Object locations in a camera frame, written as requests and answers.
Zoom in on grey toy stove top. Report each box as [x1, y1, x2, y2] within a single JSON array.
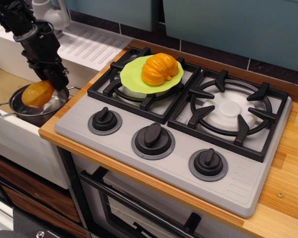
[[54, 47, 294, 219]]

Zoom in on small steel pot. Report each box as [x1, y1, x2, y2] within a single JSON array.
[[0, 85, 80, 127]]

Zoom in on left black stove knob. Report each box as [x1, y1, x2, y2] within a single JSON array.
[[87, 107, 122, 136]]

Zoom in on right black burner grate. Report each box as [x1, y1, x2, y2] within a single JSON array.
[[168, 69, 293, 162]]

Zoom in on wooden drawer fronts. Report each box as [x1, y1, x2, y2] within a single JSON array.
[[0, 155, 88, 238]]

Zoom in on right black stove knob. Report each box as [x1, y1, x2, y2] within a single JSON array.
[[189, 148, 228, 182]]

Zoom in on black burner grate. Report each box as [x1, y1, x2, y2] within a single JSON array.
[[168, 69, 293, 162], [87, 47, 201, 124]]

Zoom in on middle black stove knob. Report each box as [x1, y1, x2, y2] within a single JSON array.
[[131, 122, 175, 160]]

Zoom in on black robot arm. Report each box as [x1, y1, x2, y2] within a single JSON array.
[[0, 0, 69, 91]]

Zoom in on black oven door handle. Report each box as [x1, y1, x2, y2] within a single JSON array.
[[79, 167, 201, 238]]

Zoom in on orange toy pumpkin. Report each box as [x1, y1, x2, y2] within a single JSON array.
[[141, 53, 179, 86]]

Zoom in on grey toy faucet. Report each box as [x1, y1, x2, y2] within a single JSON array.
[[32, 0, 71, 39]]

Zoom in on black stove knob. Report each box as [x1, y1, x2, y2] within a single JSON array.
[[87, 107, 122, 136], [131, 122, 175, 160], [189, 148, 228, 182]]

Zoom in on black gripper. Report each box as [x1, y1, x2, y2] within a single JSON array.
[[19, 21, 69, 91]]

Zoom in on toy chicken drumstick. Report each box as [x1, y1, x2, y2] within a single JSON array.
[[21, 80, 55, 108]]

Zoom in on light green plastic plate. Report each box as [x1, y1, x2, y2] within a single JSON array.
[[120, 55, 184, 94]]

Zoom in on left black burner grate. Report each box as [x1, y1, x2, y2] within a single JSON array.
[[87, 47, 201, 124]]

